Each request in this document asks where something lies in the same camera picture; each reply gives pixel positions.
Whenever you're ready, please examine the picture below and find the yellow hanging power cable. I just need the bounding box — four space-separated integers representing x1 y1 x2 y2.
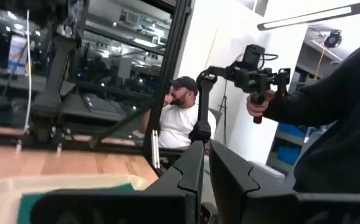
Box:
314 48 326 80

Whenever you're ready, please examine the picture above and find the person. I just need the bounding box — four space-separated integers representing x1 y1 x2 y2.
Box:
262 37 360 194
138 76 218 150

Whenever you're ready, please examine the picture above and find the person's hand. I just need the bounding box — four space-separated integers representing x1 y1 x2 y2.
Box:
245 89 276 118

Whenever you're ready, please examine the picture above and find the blue storage bin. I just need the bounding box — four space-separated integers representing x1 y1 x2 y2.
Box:
275 123 311 166

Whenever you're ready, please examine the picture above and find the dark grey desk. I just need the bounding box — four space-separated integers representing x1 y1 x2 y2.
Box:
58 92 130 123

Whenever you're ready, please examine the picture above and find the white printed box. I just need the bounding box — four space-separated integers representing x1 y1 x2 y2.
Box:
7 34 28 75

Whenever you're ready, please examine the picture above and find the green cloth napkin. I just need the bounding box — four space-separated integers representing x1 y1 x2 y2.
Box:
17 183 136 224

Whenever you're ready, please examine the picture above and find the black keyboard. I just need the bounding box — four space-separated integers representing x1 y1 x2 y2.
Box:
82 92 120 115

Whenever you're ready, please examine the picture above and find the ceiling cable reel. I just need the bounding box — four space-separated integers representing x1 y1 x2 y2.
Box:
323 29 343 49

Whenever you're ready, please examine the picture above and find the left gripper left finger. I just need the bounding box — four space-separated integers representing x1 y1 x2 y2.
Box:
29 140 205 224

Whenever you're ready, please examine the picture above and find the white cable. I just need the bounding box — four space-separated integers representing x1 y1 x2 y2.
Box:
23 8 32 131

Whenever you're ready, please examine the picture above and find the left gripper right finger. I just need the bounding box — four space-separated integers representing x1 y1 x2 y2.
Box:
209 139 360 224

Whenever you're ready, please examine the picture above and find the long ceiling light bar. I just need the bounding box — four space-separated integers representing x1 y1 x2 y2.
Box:
257 0 360 32

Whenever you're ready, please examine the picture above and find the silver aluminium bracket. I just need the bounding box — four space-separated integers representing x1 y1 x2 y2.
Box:
150 129 161 169

